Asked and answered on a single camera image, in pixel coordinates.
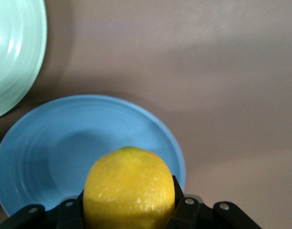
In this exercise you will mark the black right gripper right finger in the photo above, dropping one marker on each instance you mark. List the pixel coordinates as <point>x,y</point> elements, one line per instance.
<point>187,210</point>

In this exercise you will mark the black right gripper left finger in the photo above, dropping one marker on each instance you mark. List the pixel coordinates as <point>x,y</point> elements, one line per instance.
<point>70,212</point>

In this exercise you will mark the yellow lemon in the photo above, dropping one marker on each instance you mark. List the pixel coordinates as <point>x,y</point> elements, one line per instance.
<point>129,188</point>

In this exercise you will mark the blue round plate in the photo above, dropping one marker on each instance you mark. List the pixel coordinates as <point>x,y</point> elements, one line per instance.
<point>64,148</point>

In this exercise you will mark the mint green round plate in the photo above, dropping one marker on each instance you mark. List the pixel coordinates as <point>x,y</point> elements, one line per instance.
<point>14,55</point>

